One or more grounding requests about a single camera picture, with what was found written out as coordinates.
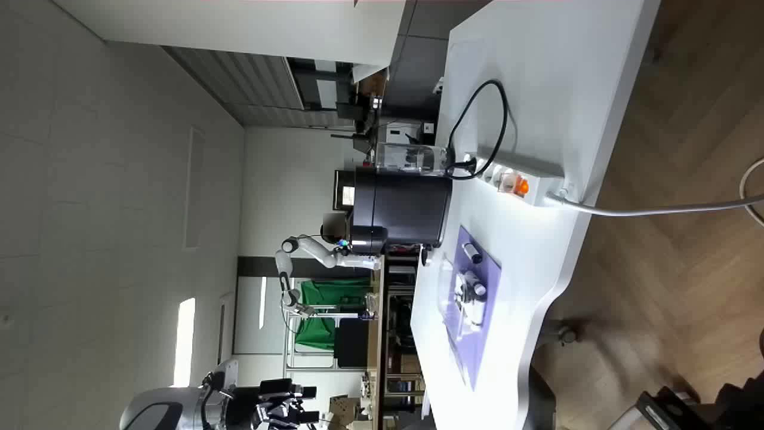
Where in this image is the large bottle white label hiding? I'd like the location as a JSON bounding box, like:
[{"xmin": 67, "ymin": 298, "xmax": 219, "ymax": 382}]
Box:
[{"xmin": 458, "ymin": 269, "xmax": 489, "ymax": 302}]

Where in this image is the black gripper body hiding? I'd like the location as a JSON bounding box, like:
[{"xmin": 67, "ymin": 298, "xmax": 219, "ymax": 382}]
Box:
[{"xmin": 255, "ymin": 378, "xmax": 320, "ymax": 425}]

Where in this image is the black power cable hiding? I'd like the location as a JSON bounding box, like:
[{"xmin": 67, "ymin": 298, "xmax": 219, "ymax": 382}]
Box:
[{"xmin": 443, "ymin": 75, "xmax": 511, "ymax": 181}]

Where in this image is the white power strip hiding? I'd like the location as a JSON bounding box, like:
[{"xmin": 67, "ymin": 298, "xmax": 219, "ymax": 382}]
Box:
[{"xmin": 475, "ymin": 147, "xmax": 569, "ymax": 202}]

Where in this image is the thick white cable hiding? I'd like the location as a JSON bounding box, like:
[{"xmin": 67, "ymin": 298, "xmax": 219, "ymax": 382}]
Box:
[{"xmin": 542, "ymin": 154, "xmax": 764, "ymax": 222}]

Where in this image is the purple flat box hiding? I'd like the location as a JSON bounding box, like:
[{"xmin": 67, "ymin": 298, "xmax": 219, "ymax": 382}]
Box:
[{"xmin": 438, "ymin": 225, "xmax": 504, "ymax": 391}]

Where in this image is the small bottle dark cap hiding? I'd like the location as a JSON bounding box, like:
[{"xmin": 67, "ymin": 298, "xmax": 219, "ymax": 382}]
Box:
[{"xmin": 458, "ymin": 241, "xmax": 486, "ymax": 265}]

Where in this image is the black box under shelf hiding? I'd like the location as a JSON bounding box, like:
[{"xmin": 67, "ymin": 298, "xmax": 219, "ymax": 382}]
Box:
[{"xmin": 331, "ymin": 318, "xmax": 370, "ymax": 370}]

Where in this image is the cluttered equipment desk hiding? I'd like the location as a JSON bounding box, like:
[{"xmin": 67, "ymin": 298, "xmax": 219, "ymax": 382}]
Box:
[{"xmin": 331, "ymin": 69, "xmax": 441, "ymax": 173}]

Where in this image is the green cloth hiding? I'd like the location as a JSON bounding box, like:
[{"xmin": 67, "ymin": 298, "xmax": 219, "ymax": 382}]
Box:
[{"xmin": 296, "ymin": 275, "xmax": 374, "ymax": 354}]

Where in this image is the black chair base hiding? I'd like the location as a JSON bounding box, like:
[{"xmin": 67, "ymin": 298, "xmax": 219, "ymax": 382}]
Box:
[{"xmin": 628, "ymin": 329, "xmax": 764, "ymax": 430}]

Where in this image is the black power plug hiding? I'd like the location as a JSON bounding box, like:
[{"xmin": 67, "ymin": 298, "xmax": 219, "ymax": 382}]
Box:
[{"xmin": 446, "ymin": 154, "xmax": 479, "ymax": 177}]

